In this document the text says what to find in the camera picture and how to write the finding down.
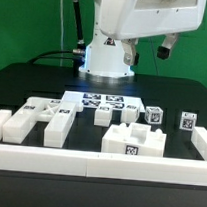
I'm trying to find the black cable post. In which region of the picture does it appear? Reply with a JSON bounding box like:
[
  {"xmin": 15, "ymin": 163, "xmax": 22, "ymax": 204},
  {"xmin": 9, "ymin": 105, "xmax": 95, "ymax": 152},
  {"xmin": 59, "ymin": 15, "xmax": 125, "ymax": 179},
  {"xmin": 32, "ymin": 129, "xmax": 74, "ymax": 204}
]
[{"xmin": 72, "ymin": 0, "xmax": 86, "ymax": 78}]

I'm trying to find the white chair seat part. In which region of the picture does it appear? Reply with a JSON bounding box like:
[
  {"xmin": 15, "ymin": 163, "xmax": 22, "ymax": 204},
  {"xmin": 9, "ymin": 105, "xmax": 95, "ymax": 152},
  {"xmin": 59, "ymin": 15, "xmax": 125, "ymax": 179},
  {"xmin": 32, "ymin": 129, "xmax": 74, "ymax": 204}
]
[{"xmin": 101, "ymin": 123, "xmax": 166, "ymax": 157}]

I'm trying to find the white tagged cube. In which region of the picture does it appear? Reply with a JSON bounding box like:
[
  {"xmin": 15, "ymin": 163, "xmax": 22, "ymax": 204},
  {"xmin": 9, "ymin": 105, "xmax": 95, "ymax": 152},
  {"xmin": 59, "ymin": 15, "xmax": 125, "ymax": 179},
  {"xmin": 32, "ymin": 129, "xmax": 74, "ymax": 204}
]
[
  {"xmin": 179, "ymin": 111, "xmax": 197, "ymax": 131},
  {"xmin": 145, "ymin": 106, "xmax": 163, "ymax": 124}
]

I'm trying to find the white chair back frame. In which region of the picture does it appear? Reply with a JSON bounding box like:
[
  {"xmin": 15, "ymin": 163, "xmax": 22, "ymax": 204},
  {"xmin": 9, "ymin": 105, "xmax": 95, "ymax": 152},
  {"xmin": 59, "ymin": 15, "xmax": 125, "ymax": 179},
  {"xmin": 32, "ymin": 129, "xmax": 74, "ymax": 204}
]
[{"xmin": 2, "ymin": 97, "xmax": 83, "ymax": 148}]

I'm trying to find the white tagged cube far right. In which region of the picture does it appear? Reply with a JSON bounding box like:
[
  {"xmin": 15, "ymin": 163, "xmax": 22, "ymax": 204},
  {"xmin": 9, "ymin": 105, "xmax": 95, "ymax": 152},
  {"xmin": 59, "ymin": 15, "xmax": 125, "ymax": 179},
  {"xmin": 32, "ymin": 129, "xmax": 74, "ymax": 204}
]
[{"xmin": 179, "ymin": 111, "xmax": 197, "ymax": 131}]

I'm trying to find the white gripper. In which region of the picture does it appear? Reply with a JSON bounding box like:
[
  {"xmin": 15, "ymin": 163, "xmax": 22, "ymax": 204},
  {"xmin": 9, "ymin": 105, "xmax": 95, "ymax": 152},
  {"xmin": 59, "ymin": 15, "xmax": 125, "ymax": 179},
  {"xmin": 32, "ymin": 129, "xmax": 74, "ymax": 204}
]
[{"xmin": 99, "ymin": 0, "xmax": 207, "ymax": 66}]

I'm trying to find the white U-shaped fence wall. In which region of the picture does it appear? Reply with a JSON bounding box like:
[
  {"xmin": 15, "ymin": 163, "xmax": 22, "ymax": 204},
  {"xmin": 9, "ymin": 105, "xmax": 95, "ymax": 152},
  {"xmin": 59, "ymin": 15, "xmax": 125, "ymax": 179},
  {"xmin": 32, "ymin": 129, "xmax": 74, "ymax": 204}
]
[{"xmin": 0, "ymin": 109, "xmax": 207, "ymax": 186}]

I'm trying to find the white tagged cube near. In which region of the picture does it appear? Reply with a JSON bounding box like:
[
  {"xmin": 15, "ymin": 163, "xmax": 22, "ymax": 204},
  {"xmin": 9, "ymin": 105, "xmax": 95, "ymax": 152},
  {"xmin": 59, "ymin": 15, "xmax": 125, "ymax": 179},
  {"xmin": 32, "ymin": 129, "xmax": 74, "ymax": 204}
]
[{"xmin": 145, "ymin": 106, "xmax": 163, "ymax": 124}]

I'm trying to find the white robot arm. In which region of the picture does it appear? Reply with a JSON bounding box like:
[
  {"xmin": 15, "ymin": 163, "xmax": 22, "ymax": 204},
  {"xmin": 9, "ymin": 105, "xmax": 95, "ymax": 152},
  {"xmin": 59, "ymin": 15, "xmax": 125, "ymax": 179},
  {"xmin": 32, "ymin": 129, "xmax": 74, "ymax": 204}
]
[{"xmin": 79, "ymin": 0, "xmax": 207, "ymax": 83}]

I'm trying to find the white marker base sheet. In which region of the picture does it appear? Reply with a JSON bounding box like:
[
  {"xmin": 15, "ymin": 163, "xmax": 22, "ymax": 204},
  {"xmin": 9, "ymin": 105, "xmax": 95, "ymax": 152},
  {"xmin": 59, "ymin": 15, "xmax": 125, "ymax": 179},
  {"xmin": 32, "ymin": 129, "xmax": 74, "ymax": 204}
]
[{"xmin": 62, "ymin": 91, "xmax": 145, "ymax": 112}]

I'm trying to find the thin white cable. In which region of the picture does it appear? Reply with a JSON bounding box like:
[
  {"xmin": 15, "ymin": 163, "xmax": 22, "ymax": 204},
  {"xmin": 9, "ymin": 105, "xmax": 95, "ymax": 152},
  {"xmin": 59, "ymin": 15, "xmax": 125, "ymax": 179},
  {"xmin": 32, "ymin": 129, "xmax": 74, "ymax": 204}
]
[{"xmin": 55, "ymin": 0, "xmax": 69, "ymax": 67}]

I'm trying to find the black thick cable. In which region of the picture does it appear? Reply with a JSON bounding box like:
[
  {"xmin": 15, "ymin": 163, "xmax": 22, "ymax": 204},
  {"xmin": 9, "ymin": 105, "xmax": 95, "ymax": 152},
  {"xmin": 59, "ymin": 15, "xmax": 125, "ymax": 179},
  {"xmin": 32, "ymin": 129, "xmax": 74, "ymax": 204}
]
[{"xmin": 26, "ymin": 46, "xmax": 86, "ymax": 68}]

